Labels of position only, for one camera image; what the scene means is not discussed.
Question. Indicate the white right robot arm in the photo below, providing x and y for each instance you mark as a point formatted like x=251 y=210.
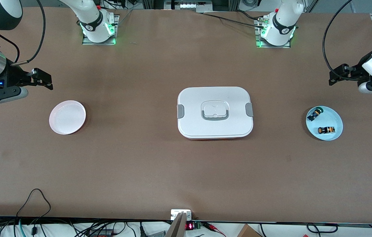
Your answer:
x=93 y=23

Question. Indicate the grey metal box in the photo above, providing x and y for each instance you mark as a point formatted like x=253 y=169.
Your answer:
x=187 y=5

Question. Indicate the pink round plate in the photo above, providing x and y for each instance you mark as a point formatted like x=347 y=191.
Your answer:
x=67 y=117

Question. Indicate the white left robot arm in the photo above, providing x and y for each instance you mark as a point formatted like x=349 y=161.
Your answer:
x=283 y=26

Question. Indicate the brown cardboard box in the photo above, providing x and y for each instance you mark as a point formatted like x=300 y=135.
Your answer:
x=247 y=232

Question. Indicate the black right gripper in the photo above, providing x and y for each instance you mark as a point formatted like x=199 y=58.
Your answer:
x=14 y=77

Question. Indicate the black orange battery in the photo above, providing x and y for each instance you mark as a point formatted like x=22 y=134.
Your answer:
x=326 y=130

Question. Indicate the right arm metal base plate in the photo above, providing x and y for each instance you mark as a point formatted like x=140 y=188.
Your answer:
x=116 y=23

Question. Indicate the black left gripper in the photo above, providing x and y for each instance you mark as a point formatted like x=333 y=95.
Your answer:
x=359 y=70

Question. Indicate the circuit board red display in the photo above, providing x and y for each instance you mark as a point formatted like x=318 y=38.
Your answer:
x=190 y=226

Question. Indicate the small white device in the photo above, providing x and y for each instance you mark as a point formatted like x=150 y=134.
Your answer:
x=177 y=213

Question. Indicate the red clip lead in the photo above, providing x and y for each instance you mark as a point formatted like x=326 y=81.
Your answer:
x=214 y=227

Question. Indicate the black green battery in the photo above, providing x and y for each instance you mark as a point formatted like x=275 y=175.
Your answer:
x=314 y=114

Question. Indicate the light blue round plate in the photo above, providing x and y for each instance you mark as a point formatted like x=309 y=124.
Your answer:
x=329 y=118

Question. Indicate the aluminium profile bar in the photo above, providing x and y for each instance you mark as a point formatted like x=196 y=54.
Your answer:
x=176 y=227

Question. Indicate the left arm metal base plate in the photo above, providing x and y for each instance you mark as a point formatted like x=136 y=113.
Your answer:
x=259 y=41

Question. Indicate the white lidded lunch box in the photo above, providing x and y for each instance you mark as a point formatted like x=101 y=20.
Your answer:
x=215 y=128

